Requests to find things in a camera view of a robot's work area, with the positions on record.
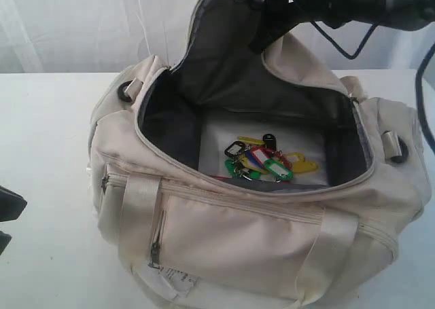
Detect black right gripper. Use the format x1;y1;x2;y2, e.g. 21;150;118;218
236;0;306;53

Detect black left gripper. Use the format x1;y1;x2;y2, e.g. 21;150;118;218
0;186;27;222

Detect cream fabric duffel bag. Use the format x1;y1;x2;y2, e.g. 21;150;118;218
88;0;434;308

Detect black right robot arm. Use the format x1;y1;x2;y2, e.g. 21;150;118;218
237;0;434;54

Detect white backdrop curtain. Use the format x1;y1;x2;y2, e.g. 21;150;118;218
1;0;434;73

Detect white paper label tag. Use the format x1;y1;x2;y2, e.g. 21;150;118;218
138;265;206;308

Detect colourful key tag bunch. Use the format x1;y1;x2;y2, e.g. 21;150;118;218
224;133;319;183

